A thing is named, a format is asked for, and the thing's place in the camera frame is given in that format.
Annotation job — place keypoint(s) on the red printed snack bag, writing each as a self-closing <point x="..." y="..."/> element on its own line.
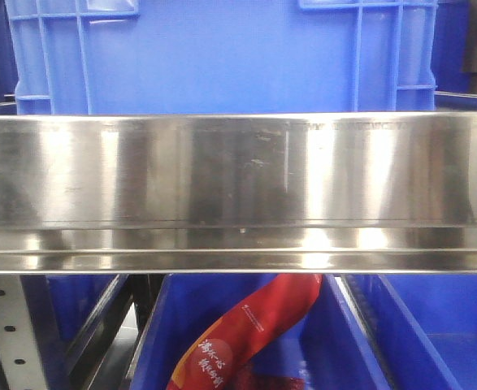
<point x="239" y="334"/>

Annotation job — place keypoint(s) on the lower middle blue bin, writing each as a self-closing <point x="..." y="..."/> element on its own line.
<point x="326" y="350"/>

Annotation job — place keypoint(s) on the perforated grey shelf upright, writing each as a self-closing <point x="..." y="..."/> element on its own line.
<point x="19" y="354"/>

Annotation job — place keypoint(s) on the lower right blue bin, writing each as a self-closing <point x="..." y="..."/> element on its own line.
<point x="424" y="326"/>

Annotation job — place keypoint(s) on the stainless steel shelf rail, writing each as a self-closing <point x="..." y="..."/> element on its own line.
<point x="390" y="192"/>

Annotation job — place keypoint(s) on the large blue bin on shelf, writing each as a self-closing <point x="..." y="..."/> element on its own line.
<point x="220" y="57"/>

